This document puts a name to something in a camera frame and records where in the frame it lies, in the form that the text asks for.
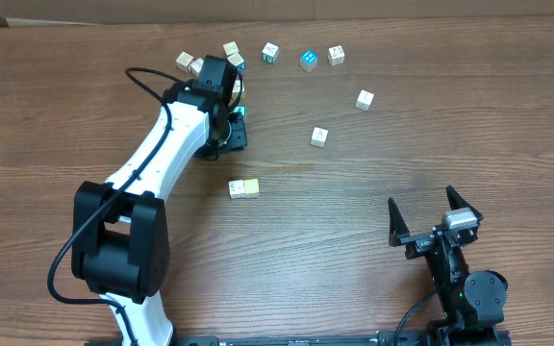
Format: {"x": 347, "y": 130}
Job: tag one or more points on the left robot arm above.
{"x": 119, "y": 244}

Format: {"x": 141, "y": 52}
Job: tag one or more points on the plain wooden block far left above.
{"x": 184, "y": 61}

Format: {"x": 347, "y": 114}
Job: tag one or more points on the teal sided wooden block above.
{"x": 270, "y": 53}

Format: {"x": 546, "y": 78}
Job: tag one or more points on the blue X wooden block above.
{"x": 238, "y": 61}

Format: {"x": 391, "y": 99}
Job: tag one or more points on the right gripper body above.
{"x": 421, "y": 243}

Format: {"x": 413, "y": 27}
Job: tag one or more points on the green top wooden block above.
{"x": 241, "y": 110}

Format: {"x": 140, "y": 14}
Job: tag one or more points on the plain block far right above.
{"x": 364, "y": 100}

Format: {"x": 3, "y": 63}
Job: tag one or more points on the blue sided front block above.
{"x": 319, "y": 137}

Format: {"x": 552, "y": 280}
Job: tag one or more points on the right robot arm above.
{"x": 472, "y": 302}

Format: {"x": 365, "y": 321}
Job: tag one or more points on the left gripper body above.
{"x": 237, "y": 135}

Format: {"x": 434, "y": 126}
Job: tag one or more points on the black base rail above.
{"x": 306, "y": 340}

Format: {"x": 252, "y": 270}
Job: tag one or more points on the green L wooden block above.
{"x": 236, "y": 189}

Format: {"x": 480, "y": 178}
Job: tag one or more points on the yellow top wooden block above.
{"x": 251, "y": 188}

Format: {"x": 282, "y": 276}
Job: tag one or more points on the plain wooden block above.
{"x": 230, "y": 48}
{"x": 184, "y": 61}
{"x": 336, "y": 55}
{"x": 196, "y": 67}

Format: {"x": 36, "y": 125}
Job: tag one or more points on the blue top wooden block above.
{"x": 308, "y": 60}

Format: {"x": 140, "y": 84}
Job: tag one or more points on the yellow sided wooden block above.
{"x": 238, "y": 90}

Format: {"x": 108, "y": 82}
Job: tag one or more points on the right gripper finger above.
{"x": 456, "y": 202}
{"x": 398, "y": 227}

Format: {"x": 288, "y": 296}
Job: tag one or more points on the plain wooden block top right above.
{"x": 336, "y": 55}

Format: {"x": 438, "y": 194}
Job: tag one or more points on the cardboard back wall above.
{"x": 70, "y": 12}

